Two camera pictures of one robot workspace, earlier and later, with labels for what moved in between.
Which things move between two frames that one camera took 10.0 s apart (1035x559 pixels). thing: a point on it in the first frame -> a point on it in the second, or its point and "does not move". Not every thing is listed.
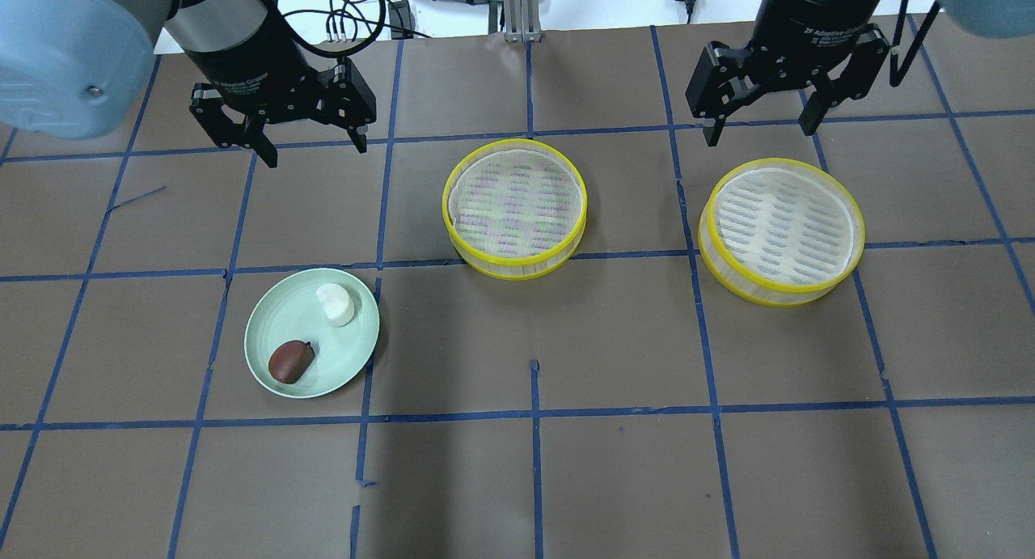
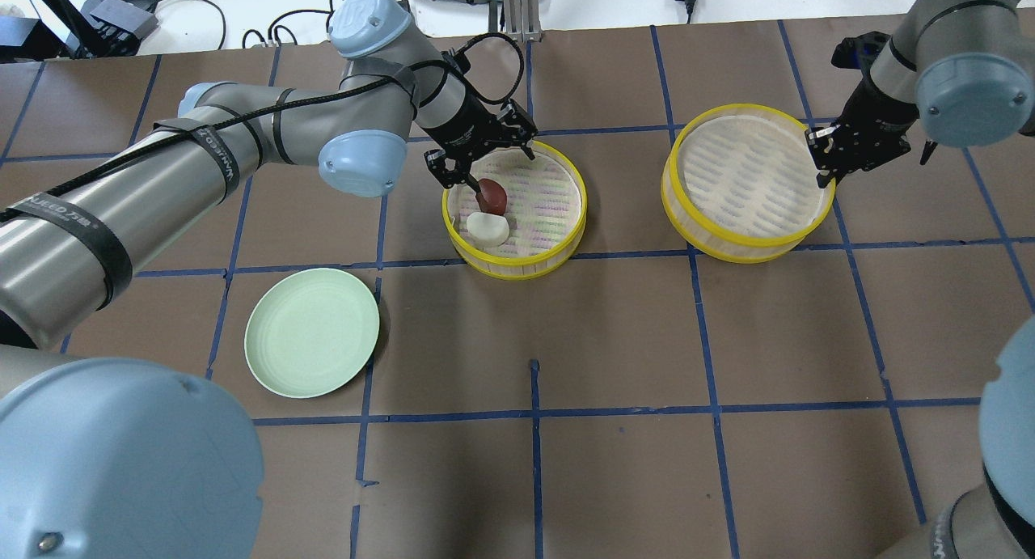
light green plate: [290, 310] does not move
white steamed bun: [337, 304] -> [487, 230]
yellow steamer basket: [515, 209] does not move
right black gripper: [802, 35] -> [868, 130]
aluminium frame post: [521, 11] does not move
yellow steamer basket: [780, 232] -> [741, 184]
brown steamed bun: [289, 360] -> [491, 197]
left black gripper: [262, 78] -> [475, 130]
